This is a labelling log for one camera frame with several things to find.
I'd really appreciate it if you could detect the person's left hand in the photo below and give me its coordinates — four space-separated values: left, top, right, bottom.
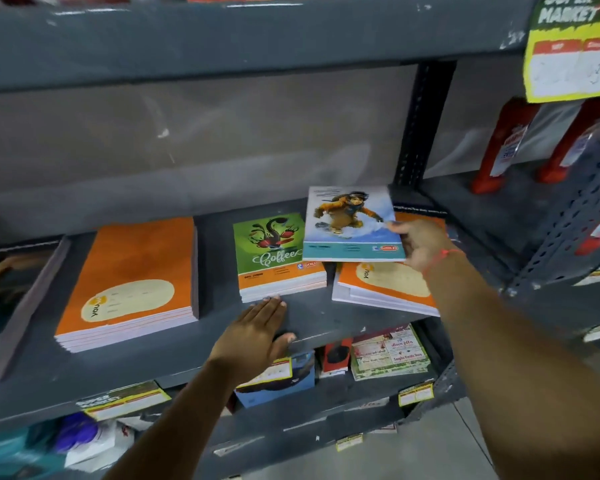
207 296 297 390

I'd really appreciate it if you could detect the person's right hand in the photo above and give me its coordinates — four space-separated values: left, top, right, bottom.
384 220 456 275

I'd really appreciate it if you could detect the blue snowboarder cover notebook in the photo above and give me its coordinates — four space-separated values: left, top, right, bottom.
302 186 406 263

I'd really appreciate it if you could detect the person's left forearm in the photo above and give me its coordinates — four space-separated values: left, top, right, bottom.
102 360 261 480

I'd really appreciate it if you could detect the person's right forearm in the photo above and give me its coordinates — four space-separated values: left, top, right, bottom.
424 251 600 480

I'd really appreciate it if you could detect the blue cover notebook stack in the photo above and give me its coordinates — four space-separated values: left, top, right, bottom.
234 350 316 409

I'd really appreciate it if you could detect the red black cover notebook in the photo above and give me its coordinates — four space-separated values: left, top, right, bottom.
319 338 354 379

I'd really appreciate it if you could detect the red thread wristband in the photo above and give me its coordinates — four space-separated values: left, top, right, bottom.
422 248 467 276

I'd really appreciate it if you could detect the stack of orange notebooks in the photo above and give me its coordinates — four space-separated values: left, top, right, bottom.
331 211 449 317
54 217 200 354

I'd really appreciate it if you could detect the stack of green cover notebooks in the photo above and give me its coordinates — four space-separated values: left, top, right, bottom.
232 212 328 304

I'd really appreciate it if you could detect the green white printed booklet stack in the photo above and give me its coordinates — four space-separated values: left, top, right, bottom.
349 324 431 382

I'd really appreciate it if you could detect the grey perforated metal rack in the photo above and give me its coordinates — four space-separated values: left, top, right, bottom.
420 102 600 345

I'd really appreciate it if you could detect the white plastic packet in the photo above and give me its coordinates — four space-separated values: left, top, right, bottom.
64 420 137 473

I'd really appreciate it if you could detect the purple plastic packet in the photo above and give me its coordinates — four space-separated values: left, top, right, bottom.
54 412 99 454

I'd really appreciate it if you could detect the large yellow green price sign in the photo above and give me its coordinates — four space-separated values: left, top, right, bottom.
523 0 600 104

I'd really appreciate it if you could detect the stack of dark cover notebooks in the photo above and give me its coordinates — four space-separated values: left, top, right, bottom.
0 237 71 390

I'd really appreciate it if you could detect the grey metal shelf rack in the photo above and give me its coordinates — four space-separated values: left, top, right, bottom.
0 0 538 480

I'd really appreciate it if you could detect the teal plastic packet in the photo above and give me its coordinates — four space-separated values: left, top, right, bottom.
0 426 67 480

